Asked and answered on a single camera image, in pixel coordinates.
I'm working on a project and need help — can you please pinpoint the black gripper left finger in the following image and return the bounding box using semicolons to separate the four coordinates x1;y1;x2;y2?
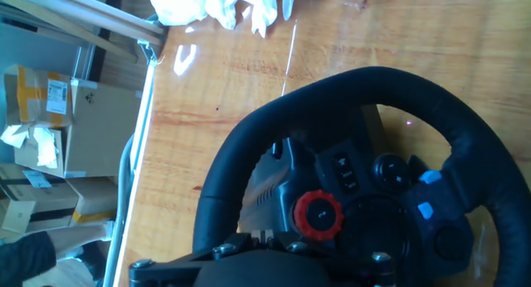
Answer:
128;231;264;287

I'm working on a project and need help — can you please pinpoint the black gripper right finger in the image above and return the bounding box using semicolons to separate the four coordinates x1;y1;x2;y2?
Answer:
263;231;396;287

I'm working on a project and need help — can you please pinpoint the black racing steering wheel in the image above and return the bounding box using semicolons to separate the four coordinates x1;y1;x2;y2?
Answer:
192;66;531;287

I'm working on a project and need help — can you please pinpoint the grey metal tube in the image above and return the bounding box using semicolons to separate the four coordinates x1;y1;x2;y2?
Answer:
102;133;138;287

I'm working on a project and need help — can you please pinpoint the flat cardboard box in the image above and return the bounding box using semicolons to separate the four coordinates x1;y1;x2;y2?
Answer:
66;177;119;225

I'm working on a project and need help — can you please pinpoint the cardboard box black tape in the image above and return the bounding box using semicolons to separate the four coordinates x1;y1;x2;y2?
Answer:
0;162;80;234

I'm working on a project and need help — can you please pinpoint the bystander black trouser leg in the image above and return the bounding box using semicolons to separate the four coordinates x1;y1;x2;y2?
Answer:
0;231;57;285

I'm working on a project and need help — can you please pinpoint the small cardboard box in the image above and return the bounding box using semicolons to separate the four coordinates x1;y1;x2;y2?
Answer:
0;197;37;235

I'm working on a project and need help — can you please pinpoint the white paper scrap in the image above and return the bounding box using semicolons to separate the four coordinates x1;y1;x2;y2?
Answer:
0;124;31;149
32;127;60;170

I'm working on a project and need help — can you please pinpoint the cardboard box with paper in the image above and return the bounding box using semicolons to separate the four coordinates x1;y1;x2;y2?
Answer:
13;124;67;179

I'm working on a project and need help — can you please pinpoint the orange wooden board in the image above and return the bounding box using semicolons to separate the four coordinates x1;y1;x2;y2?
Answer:
119;0;531;287

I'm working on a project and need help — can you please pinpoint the cardboard box yellow tape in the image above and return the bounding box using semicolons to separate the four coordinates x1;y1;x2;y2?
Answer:
2;64;75;129

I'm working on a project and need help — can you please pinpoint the white crumpled plastic sheet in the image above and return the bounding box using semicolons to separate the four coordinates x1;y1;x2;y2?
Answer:
148;0;297;39

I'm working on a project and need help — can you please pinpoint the aluminium frame beam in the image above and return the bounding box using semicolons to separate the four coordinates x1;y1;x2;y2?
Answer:
0;0;168;64

